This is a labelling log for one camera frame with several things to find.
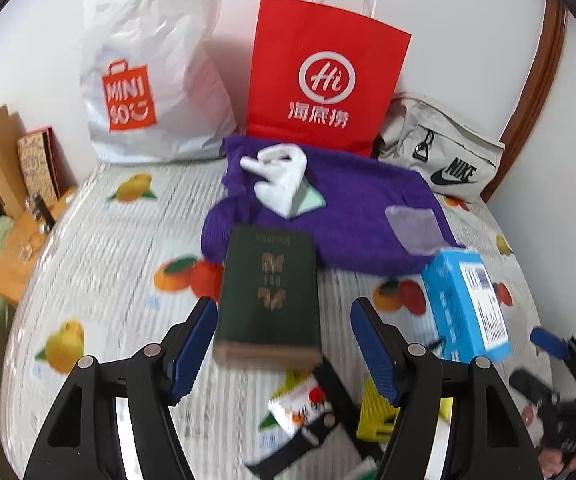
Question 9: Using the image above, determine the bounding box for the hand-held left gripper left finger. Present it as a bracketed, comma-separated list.
[23, 298, 219, 480]

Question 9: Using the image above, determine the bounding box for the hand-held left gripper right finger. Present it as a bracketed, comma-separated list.
[351, 297, 541, 480]

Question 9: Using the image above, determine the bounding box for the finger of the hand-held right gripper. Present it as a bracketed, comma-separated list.
[529, 327, 576, 362]
[509, 367, 560, 407]

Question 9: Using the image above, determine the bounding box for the yellow mesh item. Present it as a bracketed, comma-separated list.
[355, 375, 454, 443]

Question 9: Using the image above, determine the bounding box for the white glove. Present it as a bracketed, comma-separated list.
[239, 144, 310, 218]

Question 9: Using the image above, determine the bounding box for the blue cardboard box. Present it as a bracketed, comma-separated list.
[422, 247, 513, 363]

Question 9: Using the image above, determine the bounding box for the red and white snack packet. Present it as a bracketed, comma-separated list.
[260, 375, 336, 436]

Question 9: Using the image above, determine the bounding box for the translucent plastic packet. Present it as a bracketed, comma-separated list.
[384, 204, 444, 253]

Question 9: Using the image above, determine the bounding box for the purple knit cloth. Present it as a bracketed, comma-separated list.
[200, 135, 466, 277]

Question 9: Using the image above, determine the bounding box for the pale cloth piece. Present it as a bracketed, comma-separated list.
[288, 180, 328, 219]

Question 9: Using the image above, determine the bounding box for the black binder clip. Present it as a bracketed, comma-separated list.
[29, 194, 58, 235]

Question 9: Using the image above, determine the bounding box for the grey fabric bag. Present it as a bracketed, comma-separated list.
[375, 92, 506, 196]

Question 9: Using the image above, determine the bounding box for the white plastic bag orange logo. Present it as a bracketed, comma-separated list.
[79, 0, 239, 165]

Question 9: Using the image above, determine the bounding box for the red paper bag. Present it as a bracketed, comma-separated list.
[244, 0, 412, 158]

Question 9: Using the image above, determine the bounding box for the black strap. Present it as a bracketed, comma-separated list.
[298, 360, 365, 448]

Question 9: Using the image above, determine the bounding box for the brown wooden frame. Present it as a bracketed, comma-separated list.
[480, 0, 569, 203]

